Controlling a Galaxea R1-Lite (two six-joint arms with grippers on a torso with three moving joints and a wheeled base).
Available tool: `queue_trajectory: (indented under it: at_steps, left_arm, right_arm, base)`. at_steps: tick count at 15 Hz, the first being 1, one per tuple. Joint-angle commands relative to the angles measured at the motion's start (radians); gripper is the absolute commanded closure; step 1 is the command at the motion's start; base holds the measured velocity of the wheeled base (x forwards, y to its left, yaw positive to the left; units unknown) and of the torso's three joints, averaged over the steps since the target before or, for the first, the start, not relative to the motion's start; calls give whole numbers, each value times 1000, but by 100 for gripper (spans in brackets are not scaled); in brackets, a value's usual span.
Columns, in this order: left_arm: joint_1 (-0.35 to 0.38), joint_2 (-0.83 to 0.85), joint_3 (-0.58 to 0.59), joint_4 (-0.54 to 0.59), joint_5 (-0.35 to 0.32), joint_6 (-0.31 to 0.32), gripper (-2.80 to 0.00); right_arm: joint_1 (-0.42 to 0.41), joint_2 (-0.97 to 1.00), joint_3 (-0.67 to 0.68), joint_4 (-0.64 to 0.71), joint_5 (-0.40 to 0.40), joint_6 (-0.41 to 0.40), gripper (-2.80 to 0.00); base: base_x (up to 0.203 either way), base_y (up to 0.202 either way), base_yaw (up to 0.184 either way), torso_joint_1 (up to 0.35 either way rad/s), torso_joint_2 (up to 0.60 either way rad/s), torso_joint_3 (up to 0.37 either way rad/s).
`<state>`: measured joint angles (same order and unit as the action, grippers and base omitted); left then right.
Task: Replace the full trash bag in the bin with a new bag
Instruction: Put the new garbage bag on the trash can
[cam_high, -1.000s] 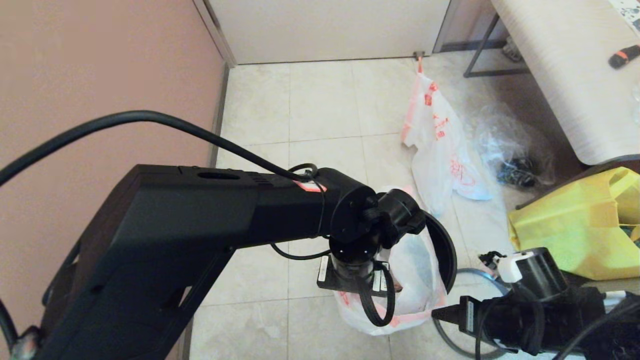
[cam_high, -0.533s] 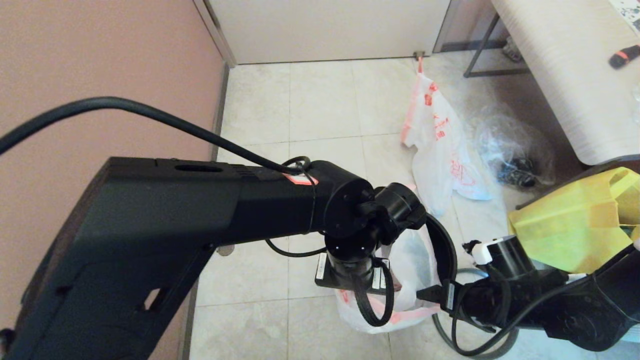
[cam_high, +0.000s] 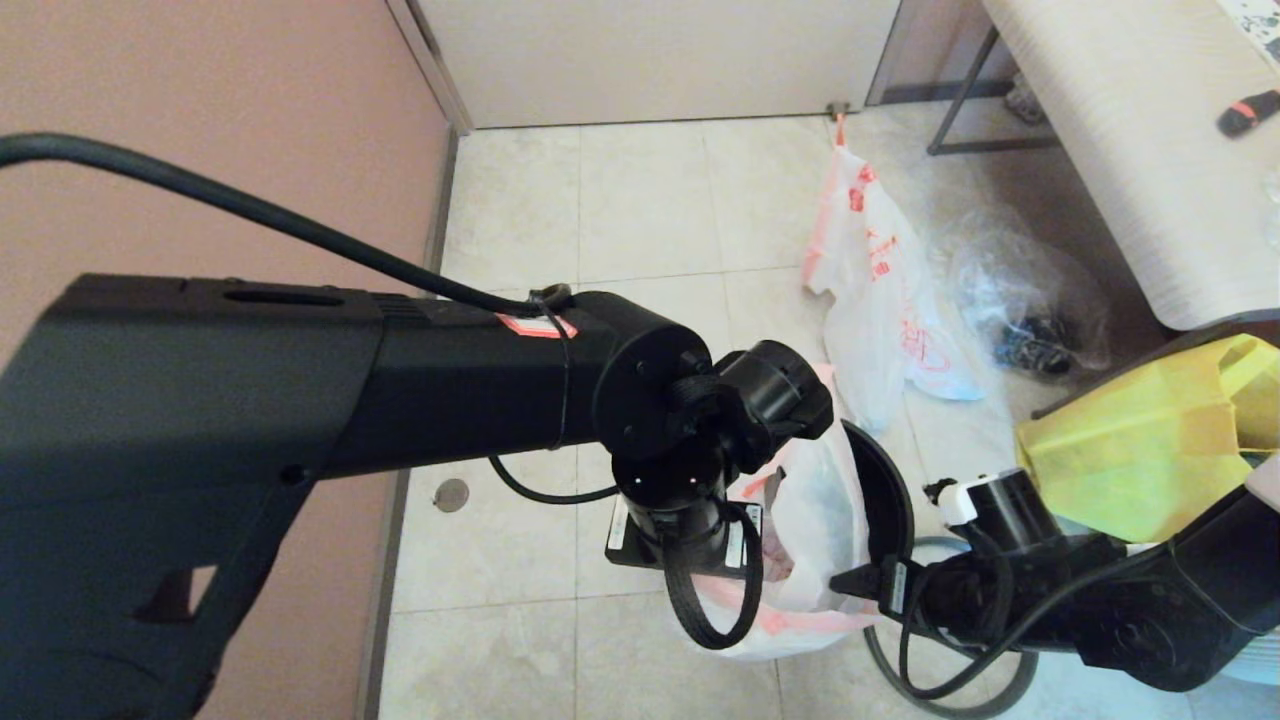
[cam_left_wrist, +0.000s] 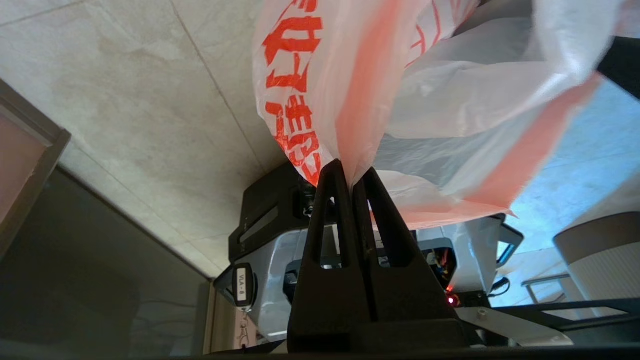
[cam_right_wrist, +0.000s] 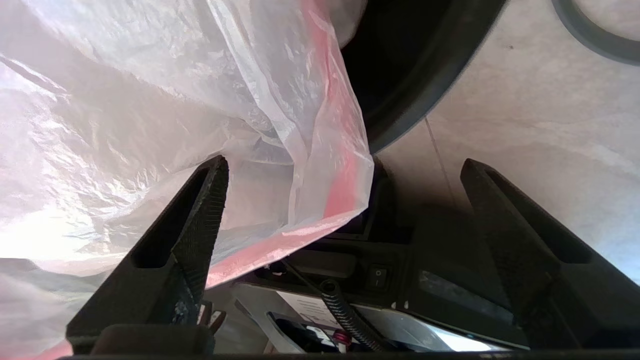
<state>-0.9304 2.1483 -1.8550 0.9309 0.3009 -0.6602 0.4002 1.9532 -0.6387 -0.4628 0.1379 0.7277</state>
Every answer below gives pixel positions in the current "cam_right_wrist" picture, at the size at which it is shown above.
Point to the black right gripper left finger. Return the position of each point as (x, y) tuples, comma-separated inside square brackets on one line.
[(170, 260)]

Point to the white red-print bag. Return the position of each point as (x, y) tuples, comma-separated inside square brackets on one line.
[(125, 100)]

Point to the black round trash bin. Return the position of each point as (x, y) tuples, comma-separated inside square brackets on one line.
[(400, 50)]

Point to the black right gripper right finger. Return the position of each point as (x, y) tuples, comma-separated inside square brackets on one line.
[(550, 280)]

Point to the black robot chassis with switch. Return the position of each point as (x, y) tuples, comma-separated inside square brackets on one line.
[(440, 260)]

